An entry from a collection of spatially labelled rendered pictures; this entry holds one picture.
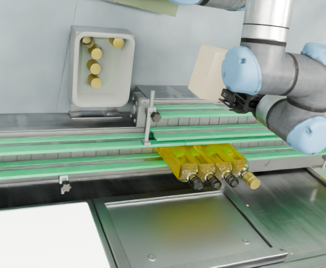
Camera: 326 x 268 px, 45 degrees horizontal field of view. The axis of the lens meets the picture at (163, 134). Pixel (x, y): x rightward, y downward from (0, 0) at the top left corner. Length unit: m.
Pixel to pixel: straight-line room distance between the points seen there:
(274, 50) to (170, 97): 0.64
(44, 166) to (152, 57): 0.49
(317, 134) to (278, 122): 0.08
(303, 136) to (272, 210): 0.69
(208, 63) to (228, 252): 0.50
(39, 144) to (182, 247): 0.48
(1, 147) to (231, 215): 0.69
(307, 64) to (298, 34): 0.88
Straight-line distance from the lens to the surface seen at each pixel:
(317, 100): 0.75
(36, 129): 1.18
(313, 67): 0.73
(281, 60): 0.68
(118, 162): 1.23
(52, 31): 1.22
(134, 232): 1.11
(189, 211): 1.22
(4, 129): 1.19
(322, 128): 0.76
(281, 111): 0.79
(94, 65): 1.20
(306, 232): 1.36
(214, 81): 0.99
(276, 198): 1.48
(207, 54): 1.00
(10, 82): 1.26
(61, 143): 1.15
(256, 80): 0.65
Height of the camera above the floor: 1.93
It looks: 55 degrees down
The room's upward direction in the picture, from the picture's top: 141 degrees clockwise
